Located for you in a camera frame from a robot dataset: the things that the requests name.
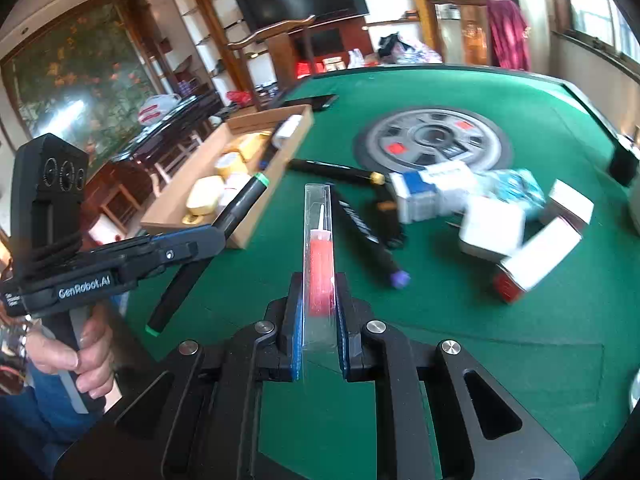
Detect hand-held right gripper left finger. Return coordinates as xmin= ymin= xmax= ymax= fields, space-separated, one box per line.
xmin=54 ymin=271 xmax=307 ymax=480

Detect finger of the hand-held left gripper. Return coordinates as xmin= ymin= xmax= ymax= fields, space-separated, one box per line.
xmin=145 ymin=225 xmax=227 ymax=281

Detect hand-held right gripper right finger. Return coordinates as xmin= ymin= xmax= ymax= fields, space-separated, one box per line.
xmin=334 ymin=270 xmax=581 ymax=480

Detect brown cardboard box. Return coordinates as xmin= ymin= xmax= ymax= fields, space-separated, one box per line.
xmin=140 ymin=104 xmax=315 ymax=250

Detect black marker green caps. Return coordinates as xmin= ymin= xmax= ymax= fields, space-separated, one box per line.
xmin=145 ymin=172 xmax=271 ymax=337

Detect clear red syringe package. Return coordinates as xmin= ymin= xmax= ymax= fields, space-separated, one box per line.
xmin=302 ymin=183 xmax=341 ymax=356

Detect black gold-trimmed pen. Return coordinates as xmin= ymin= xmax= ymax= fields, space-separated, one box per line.
xmin=289 ymin=158 xmax=387 ymax=187

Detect small white carton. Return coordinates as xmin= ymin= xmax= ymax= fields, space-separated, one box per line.
xmin=459 ymin=195 xmax=527 ymax=263

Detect person's left hand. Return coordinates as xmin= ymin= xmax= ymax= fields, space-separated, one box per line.
xmin=25 ymin=305 xmax=118 ymax=401

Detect black marker purple cap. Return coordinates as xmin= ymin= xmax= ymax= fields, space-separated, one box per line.
xmin=327 ymin=183 xmax=412 ymax=291

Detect yellow box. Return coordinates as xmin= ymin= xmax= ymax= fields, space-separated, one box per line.
xmin=232 ymin=132 xmax=273 ymax=160

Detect large framed floral painting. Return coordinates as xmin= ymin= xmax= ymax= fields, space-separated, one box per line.
xmin=0 ymin=0 xmax=166 ymax=171

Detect white red plastic bag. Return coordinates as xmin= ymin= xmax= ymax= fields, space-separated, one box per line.
xmin=137 ymin=92 xmax=181 ymax=126

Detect blue white box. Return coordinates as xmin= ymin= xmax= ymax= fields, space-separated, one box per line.
xmin=390 ymin=161 xmax=483 ymax=225

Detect black phone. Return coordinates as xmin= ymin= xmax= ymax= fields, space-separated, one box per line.
xmin=282 ymin=94 xmax=340 ymax=111

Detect red white box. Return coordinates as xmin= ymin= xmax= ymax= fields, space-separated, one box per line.
xmin=492 ymin=217 xmax=583 ymax=305

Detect wooden armchair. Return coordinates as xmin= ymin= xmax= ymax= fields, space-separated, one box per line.
xmin=227 ymin=15 xmax=318 ymax=111
xmin=427 ymin=0 xmax=493 ymax=66

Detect round grey table centre plate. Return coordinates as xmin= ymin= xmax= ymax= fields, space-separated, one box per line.
xmin=352 ymin=107 xmax=513 ymax=176

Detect teal white tissue pack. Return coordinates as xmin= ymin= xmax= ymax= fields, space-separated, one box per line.
xmin=475 ymin=169 xmax=546 ymax=221

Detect white carton red side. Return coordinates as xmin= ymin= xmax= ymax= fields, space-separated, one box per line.
xmin=540 ymin=179 xmax=595 ymax=233

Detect pile of plastic bags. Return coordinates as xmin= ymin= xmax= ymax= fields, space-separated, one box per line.
xmin=377 ymin=32 xmax=443 ymax=65

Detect red cloth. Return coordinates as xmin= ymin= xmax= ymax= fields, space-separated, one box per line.
xmin=487 ymin=0 xmax=532 ymax=72

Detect window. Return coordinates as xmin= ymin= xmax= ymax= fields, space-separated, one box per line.
xmin=550 ymin=0 xmax=640 ymax=68

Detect wooden wall shelf unit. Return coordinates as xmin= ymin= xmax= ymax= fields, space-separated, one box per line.
xmin=165 ymin=0 xmax=441 ymax=91

